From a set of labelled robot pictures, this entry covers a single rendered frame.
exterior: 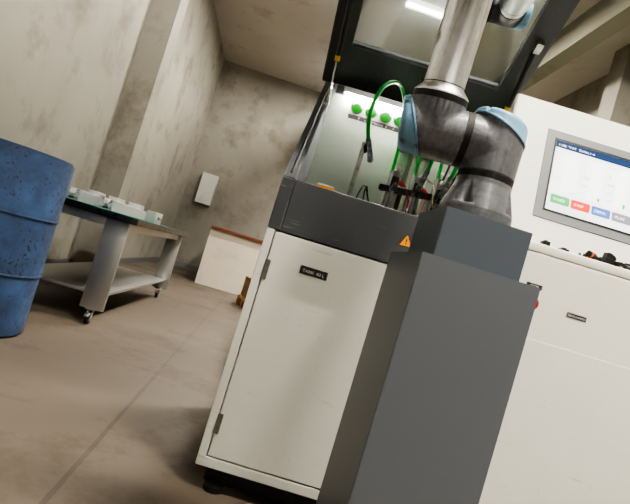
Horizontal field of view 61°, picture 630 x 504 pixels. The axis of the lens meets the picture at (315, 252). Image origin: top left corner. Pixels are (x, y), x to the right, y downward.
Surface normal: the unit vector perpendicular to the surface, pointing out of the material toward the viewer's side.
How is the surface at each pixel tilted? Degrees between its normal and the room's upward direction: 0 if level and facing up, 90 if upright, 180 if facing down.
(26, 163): 90
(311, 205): 90
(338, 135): 90
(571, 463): 90
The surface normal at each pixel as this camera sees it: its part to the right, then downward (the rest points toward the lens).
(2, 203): 0.57, 0.14
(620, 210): 0.08, -0.26
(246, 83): 0.10, 0.00
